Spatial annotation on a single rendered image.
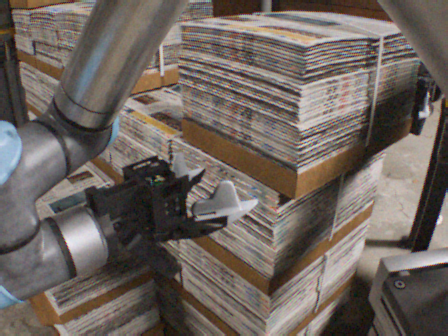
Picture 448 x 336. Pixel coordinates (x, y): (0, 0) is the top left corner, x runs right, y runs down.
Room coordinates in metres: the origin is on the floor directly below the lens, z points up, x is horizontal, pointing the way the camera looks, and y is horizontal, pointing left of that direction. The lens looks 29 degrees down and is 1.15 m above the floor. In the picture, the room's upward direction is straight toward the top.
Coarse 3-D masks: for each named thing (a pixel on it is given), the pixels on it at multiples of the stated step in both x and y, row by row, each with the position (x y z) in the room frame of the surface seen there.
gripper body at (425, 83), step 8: (424, 72) 0.95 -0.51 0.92; (424, 80) 0.87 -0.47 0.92; (432, 80) 0.87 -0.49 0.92; (424, 88) 0.86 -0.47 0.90; (432, 88) 0.88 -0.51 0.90; (416, 96) 0.88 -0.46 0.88; (424, 96) 0.86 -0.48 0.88; (432, 96) 0.88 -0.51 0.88; (440, 96) 0.93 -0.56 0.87; (416, 104) 0.87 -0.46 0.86
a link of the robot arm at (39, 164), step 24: (0, 144) 0.28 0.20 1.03; (24, 144) 0.32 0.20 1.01; (48, 144) 0.34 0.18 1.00; (0, 168) 0.27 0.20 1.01; (24, 168) 0.30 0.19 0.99; (48, 168) 0.32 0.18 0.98; (0, 192) 0.26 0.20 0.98; (24, 192) 0.29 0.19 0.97; (0, 216) 0.26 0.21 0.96; (24, 216) 0.28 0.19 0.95; (0, 240) 0.26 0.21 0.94; (24, 240) 0.27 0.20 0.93
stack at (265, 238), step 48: (48, 96) 1.27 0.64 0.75; (144, 96) 0.98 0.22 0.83; (144, 144) 0.79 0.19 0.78; (192, 144) 0.68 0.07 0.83; (192, 192) 0.68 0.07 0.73; (240, 192) 0.58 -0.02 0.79; (336, 192) 0.64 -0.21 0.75; (240, 240) 0.56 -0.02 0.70; (288, 240) 0.54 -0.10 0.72; (192, 288) 0.68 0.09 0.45; (240, 288) 0.57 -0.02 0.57; (288, 288) 0.55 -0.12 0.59; (336, 288) 0.70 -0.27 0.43
